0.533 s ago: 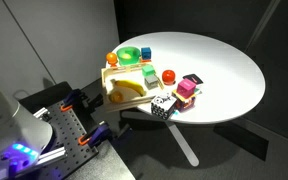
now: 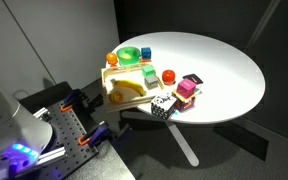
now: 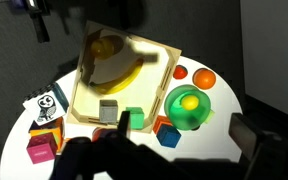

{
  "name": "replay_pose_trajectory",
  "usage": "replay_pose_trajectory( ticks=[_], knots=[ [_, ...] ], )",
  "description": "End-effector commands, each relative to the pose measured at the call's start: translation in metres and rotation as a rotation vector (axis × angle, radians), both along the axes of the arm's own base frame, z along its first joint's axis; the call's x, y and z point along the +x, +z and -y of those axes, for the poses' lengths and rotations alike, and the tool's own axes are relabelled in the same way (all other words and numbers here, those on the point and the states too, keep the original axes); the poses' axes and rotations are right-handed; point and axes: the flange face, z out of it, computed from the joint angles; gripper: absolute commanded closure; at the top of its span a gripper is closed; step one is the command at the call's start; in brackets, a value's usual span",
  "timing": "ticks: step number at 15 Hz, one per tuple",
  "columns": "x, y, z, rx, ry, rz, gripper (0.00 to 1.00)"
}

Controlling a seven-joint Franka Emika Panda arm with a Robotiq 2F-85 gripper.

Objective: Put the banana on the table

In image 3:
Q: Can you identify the blue cube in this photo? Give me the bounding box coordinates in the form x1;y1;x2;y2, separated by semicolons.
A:
156;124;182;149

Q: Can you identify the yellow toy lemon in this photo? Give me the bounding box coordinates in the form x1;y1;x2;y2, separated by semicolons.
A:
90;35;116;61

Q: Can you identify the translucent green bowl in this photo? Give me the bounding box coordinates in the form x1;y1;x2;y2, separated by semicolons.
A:
163;84;213;131

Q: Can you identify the light wooden tray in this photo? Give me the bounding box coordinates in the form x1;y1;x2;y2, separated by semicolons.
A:
65;20;182;134

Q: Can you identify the pink cube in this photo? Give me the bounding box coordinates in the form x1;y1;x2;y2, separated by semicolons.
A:
26;133;58;165

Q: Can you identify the white owl print cube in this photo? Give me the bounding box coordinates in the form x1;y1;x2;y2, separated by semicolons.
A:
22;82;70;127

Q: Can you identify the grey cube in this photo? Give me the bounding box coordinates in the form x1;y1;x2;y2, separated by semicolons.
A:
99;99;119;125

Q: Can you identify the orange yellow box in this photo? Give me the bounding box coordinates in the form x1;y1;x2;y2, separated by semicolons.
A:
28;116;65;151

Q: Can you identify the orange red block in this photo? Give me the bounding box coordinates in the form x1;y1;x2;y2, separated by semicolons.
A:
152;115;173;134

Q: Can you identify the orange toy ball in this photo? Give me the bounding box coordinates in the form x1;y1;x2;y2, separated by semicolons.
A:
192;67;217;90

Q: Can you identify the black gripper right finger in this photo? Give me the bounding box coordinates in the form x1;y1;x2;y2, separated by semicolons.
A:
229;113;285;168

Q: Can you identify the small red green ball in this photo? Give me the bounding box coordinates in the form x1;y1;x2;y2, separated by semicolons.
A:
172;64;189;80

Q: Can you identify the red toy tomato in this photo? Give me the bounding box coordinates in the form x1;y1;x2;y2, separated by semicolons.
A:
92;126;119;143

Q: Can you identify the yellow toy banana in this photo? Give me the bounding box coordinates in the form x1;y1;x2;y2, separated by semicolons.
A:
89;58;144;95

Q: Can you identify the green cube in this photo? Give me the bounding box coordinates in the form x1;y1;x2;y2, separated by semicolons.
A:
125;106;146;130

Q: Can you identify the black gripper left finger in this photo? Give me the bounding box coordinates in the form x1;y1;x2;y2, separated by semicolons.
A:
118;110;132;136

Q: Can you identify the small yellow ball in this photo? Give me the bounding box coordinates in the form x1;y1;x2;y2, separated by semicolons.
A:
181;94;200;111

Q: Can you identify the light green flat block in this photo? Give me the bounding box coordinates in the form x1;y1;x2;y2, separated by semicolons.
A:
203;109;216;124

